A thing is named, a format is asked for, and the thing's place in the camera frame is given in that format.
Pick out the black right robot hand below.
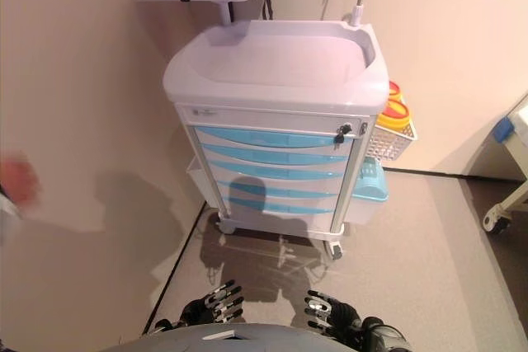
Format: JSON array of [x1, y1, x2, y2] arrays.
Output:
[[303, 289, 362, 343]]

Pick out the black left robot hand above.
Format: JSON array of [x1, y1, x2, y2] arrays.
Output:
[[181, 279, 245, 335]]

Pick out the blue handled cart drawer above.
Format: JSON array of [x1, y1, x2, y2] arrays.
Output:
[[221, 198, 338, 218], [213, 178, 344, 201], [197, 143, 352, 167], [201, 160, 348, 183], [192, 124, 356, 150]]

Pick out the grey robot torso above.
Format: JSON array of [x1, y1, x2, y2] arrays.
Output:
[[111, 323, 365, 352]]

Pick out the waste bin with blue lid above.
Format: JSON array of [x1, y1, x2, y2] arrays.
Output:
[[349, 157, 390, 226]]

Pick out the bed caster wheel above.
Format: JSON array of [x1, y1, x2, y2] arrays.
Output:
[[483, 209, 511, 235]]

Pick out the white lattice basket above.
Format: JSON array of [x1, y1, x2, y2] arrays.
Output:
[[368, 115, 418, 162]]

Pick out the black cart keys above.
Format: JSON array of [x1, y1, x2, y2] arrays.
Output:
[[332, 122, 354, 148]]

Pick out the white hospital bed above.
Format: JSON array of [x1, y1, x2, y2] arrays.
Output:
[[469, 92, 528, 222]]

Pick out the white medical cart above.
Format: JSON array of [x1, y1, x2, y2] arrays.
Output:
[[163, 20, 391, 260]]

